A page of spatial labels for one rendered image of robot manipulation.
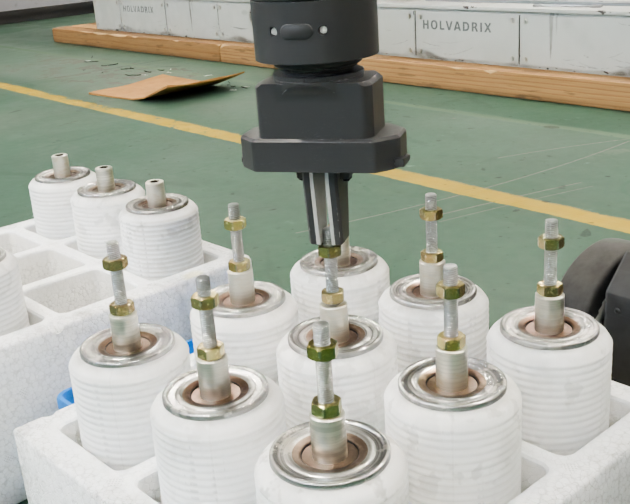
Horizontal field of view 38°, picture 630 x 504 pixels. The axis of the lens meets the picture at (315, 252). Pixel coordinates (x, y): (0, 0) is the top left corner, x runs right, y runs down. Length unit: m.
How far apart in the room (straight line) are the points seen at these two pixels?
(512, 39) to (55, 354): 2.26
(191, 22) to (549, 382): 3.84
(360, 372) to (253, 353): 0.12
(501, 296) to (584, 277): 0.41
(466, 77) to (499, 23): 0.20
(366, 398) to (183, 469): 0.15
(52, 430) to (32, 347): 0.21
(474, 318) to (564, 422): 0.12
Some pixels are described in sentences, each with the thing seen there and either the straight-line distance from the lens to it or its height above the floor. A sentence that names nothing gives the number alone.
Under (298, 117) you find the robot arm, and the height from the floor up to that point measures 0.43.
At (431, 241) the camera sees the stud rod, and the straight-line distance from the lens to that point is 0.78.
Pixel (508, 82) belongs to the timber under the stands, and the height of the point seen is 0.05.
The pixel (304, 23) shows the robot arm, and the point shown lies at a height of 0.50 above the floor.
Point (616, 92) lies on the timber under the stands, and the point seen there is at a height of 0.05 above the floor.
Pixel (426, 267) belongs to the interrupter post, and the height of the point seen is 0.28.
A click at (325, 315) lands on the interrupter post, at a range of 0.71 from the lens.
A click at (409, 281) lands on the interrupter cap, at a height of 0.25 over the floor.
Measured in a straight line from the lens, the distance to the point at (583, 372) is 0.71.
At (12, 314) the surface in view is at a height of 0.20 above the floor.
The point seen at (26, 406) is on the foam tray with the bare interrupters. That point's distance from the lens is 1.01.
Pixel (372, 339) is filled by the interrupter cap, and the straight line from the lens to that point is 0.71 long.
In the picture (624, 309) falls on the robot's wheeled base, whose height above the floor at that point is 0.16.
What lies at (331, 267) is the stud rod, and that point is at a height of 0.31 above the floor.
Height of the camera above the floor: 0.56
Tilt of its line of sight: 20 degrees down
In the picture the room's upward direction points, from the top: 4 degrees counter-clockwise
